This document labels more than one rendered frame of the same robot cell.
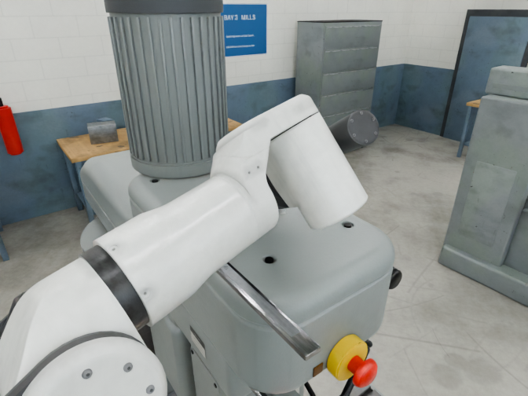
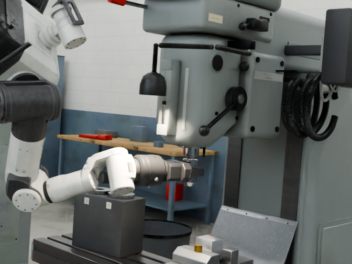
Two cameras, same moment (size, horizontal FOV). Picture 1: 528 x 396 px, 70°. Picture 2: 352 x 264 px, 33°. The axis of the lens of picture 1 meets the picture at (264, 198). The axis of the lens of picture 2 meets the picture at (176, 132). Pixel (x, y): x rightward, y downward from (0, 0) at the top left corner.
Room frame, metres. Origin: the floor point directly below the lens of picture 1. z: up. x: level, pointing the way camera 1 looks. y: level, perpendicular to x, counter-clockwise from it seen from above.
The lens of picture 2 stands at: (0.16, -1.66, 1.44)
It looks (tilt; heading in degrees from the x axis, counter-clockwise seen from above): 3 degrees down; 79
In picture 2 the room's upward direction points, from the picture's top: 4 degrees clockwise
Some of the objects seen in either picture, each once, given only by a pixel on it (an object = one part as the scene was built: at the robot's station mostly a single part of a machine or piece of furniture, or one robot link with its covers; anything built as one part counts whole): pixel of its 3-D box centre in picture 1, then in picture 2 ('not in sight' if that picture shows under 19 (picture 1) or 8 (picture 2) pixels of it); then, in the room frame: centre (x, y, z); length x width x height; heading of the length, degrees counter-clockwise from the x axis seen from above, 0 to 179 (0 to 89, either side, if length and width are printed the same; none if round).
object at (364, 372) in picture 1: (361, 369); not in sight; (0.33, -0.12, 1.76); 0.04 x 0.03 x 0.04; 126
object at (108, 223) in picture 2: not in sight; (108, 220); (0.33, 0.34, 1.01); 0.22 x 0.12 x 0.20; 134
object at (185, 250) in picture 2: not in sight; (195, 257); (0.55, -0.09, 1.00); 0.12 x 0.06 x 0.04; 127
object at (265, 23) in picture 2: not in sight; (251, 25); (0.67, -0.05, 1.66); 0.12 x 0.04 x 0.04; 36
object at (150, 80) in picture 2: not in sight; (153, 83); (0.39, -0.12, 1.48); 0.07 x 0.07 x 0.06
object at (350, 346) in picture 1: (347, 357); not in sight; (0.35, -0.11, 1.76); 0.06 x 0.02 x 0.06; 126
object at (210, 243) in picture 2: not in sight; (208, 248); (0.59, -0.05, 1.02); 0.06 x 0.05 x 0.06; 127
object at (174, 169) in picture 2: not in sight; (163, 171); (0.45, -0.01, 1.23); 0.13 x 0.12 x 0.10; 111
